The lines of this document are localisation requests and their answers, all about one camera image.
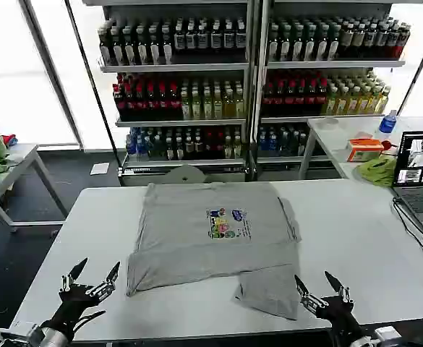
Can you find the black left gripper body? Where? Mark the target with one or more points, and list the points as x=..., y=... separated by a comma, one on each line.
x=72, y=301

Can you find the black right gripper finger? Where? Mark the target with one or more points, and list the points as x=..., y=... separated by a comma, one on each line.
x=339, y=285
x=307, y=295

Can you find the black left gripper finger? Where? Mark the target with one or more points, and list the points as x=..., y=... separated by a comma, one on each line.
x=107, y=282
x=74, y=272

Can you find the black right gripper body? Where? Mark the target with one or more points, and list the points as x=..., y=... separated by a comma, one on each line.
x=337, y=312

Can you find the grey printed t-shirt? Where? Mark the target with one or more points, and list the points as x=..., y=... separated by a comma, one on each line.
x=211, y=231

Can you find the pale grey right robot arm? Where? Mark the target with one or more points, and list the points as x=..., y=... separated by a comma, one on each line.
x=381, y=336

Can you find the white paper sheet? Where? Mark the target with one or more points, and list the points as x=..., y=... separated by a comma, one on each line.
x=100, y=168

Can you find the white side table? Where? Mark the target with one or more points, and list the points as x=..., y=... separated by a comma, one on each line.
x=334, y=141
x=23, y=159

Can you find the grey open laptop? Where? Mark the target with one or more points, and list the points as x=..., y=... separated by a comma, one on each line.
x=419, y=188

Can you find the grey round disc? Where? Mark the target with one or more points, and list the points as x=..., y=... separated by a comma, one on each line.
x=184, y=175

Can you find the orange cardboard box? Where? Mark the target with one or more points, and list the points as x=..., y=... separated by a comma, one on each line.
x=363, y=150

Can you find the small red object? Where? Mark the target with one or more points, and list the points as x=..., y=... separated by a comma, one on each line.
x=387, y=145

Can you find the red cloth item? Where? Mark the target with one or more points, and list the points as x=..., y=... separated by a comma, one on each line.
x=9, y=139

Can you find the clear tape roll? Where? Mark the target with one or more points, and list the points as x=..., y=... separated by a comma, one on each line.
x=329, y=123

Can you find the blue plastic bottle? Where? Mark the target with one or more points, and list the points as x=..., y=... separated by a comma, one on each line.
x=387, y=123

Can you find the black slanted metal pole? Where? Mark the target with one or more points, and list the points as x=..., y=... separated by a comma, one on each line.
x=419, y=68
x=92, y=83

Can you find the metal shelf with bottles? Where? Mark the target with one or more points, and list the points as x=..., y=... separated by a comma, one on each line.
x=176, y=90
x=327, y=86

